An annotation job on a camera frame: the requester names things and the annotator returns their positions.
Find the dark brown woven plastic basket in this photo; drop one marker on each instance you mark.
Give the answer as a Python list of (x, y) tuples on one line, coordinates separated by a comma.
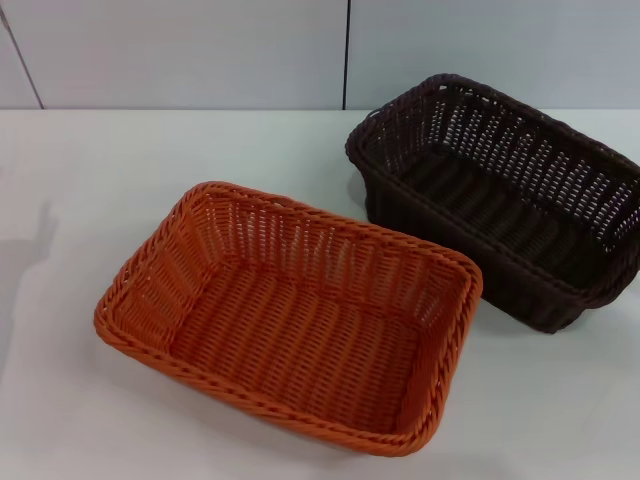
[(500, 200)]

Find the orange woven plastic basket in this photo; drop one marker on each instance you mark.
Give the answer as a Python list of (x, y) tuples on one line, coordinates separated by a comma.
[(300, 330)]

